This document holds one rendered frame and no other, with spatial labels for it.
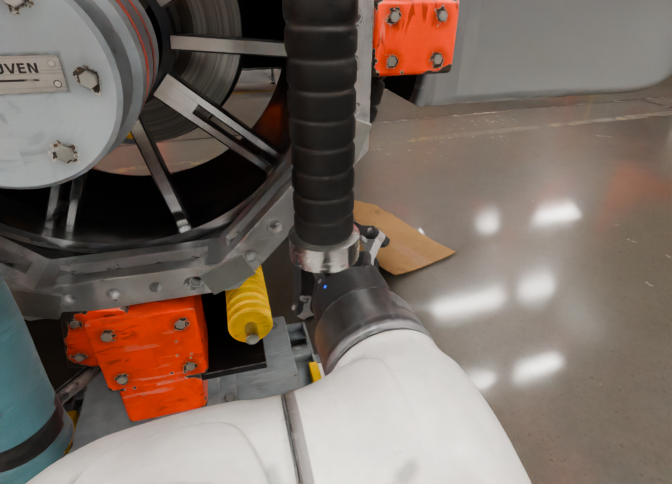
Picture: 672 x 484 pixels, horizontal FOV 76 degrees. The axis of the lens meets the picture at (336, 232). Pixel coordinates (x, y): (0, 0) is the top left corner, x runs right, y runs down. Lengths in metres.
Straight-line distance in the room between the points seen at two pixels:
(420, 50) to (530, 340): 1.07
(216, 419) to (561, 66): 0.67
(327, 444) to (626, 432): 1.07
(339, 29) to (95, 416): 0.84
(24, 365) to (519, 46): 0.70
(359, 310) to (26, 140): 0.24
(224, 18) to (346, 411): 0.55
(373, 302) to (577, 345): 1.14
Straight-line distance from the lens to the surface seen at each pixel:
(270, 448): 0.26
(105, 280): 0.53
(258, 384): 0.89
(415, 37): 0.47
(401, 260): 1.61
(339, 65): 0.22
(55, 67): 0.30
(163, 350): 0.58
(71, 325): 0.57
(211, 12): 0.67
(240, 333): 0.59
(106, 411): 0.94
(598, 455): 1.21
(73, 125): 0.30
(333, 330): 0.34
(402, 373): 0.28
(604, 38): 0.80
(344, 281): 0.38
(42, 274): 0.57
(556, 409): 1.25
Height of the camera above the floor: 0.90
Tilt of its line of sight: 30 degrees down
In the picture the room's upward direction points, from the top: straight up
